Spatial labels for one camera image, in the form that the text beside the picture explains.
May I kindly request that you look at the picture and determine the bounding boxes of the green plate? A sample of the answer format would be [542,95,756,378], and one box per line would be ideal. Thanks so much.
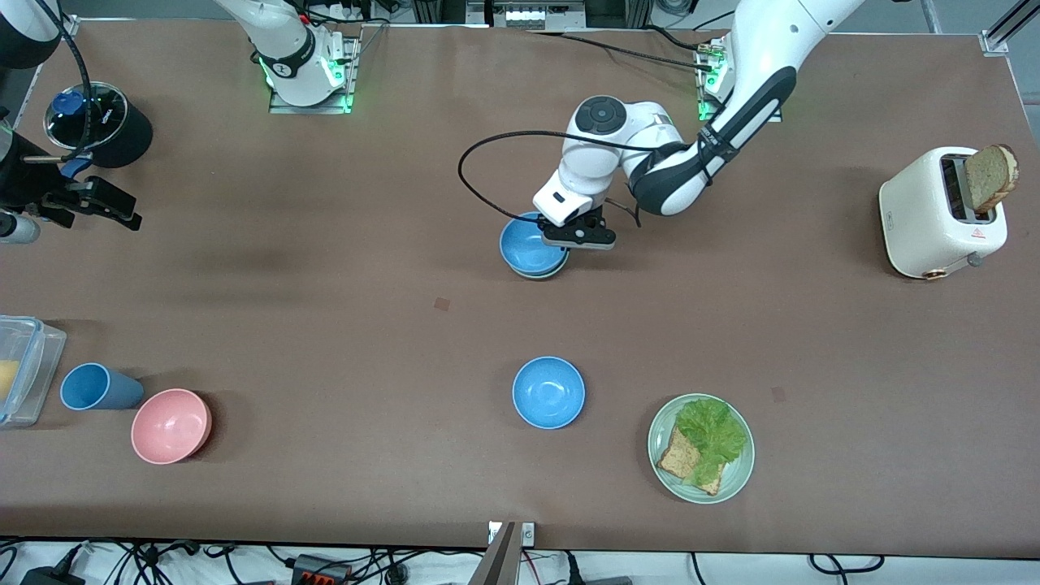
[648,393,756,505]

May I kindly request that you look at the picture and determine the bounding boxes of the short black table cable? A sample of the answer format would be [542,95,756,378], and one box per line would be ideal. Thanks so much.
[646,24,712,51]

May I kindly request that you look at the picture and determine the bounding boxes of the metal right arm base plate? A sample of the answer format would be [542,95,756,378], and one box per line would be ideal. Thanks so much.
[268,37,360,115]

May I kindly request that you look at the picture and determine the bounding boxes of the aluminium frame profile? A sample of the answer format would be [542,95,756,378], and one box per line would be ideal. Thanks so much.
[979,0,1040,56]
[32,0,80,39]

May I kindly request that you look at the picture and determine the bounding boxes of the brown toast slice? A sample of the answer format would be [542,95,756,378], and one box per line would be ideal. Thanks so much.
[964,145,1020,215]

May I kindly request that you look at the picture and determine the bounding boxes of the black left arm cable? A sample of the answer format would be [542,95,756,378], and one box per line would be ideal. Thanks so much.
[457,130,708,232]

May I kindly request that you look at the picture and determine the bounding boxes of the blue bowl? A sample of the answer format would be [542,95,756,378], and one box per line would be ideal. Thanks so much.
[499,211,570,275]
[512,356,586,430]

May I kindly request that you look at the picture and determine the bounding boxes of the black pot blue handle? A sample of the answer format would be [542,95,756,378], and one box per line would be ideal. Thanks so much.
[45,81,154,181]

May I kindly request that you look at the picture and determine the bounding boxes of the grey camera stand bar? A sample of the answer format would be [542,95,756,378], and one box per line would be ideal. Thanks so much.
[467,522,521,585]

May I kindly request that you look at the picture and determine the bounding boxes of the glass pot lid blue knob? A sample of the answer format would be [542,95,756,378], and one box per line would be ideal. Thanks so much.
[45,81,129,151]

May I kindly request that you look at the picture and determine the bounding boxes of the grey control box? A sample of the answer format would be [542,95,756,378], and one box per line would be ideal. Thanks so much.
[467,0,586,33]

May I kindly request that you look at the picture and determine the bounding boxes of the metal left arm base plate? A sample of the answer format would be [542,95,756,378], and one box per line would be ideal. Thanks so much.
[697,41,785,124]

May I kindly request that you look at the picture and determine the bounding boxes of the black floor cable loop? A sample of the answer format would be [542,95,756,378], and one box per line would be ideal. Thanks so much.
[808,554,886,576]

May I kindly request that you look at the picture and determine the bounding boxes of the pink bowl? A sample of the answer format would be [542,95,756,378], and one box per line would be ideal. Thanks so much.
[131,388,213,466]

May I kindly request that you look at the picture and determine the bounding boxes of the long black table cable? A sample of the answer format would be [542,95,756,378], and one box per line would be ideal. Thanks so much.
[526,31,716,74]

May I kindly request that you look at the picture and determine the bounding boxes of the black power strip red switches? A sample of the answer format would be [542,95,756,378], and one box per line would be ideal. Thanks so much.
[291,554,352,585]

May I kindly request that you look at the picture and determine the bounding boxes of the brown bread slice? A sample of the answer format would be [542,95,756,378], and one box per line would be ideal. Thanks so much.
[656,427,724,496]

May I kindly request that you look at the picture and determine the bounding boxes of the cream white toaster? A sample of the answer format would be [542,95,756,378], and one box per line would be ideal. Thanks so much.
[879,146,1008,281]

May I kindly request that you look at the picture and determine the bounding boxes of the clear plastic container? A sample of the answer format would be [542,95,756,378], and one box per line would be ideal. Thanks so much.
[0,315,67,429]

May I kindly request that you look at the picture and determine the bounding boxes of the blue cup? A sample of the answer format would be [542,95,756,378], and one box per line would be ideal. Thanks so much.
[60,362,145,412]

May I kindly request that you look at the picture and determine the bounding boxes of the green bowl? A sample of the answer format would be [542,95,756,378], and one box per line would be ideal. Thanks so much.
[509,256,570,282]

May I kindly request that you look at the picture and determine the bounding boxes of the green lettuce leaf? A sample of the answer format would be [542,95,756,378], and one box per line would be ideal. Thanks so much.
[676,397,748,488]

